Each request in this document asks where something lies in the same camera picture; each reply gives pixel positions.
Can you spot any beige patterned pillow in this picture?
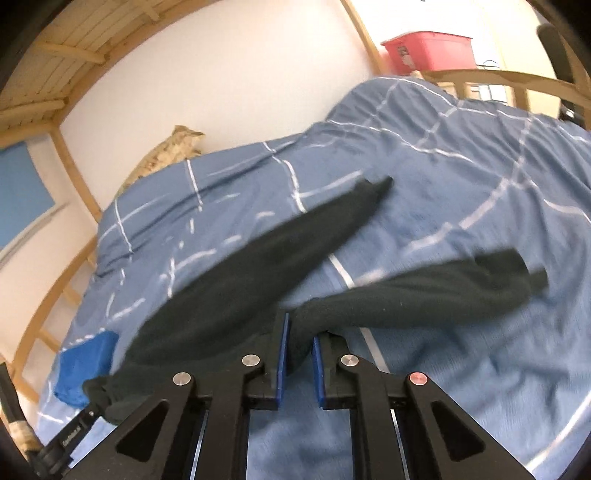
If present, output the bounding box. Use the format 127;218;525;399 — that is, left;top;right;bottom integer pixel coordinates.
115;124;205;197

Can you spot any blue wall panel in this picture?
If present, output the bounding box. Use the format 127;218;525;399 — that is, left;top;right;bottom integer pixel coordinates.
0;142;57;250

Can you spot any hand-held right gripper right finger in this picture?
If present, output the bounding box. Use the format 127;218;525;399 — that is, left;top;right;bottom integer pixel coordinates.
312;336;537;480

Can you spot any red storage bin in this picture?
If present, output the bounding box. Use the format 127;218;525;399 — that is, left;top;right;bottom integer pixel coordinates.
381;31;476;75

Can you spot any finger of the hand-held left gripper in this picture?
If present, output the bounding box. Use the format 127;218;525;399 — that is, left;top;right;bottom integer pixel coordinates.
46;376;114;457

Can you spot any bright blue towel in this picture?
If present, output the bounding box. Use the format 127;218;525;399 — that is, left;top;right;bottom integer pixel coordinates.
53;331;120;409

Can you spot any black chair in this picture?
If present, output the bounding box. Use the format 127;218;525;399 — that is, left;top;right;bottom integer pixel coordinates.
537;23;583;121

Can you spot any blue checked blanket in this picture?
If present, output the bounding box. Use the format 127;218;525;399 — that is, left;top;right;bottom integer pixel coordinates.
34;76;591;480

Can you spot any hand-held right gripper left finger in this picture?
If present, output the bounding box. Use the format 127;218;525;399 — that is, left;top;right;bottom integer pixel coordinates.
71;312;291;480

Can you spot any black knitted garment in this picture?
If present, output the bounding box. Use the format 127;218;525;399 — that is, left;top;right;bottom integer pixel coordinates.
99;176;549;423

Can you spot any wooden bed frame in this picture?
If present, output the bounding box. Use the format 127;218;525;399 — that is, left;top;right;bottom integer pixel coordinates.
0;0;591;402

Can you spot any black pole with tape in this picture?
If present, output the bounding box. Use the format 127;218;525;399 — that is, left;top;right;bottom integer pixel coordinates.
0;362;43;464

